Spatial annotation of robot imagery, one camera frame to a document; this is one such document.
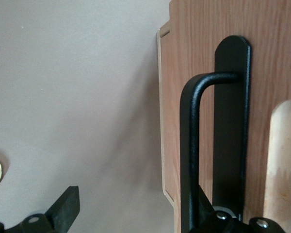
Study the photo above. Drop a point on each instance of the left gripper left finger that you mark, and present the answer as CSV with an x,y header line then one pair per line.
x,y
63,213

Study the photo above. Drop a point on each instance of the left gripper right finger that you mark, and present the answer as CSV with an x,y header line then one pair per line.
x,y
220,223

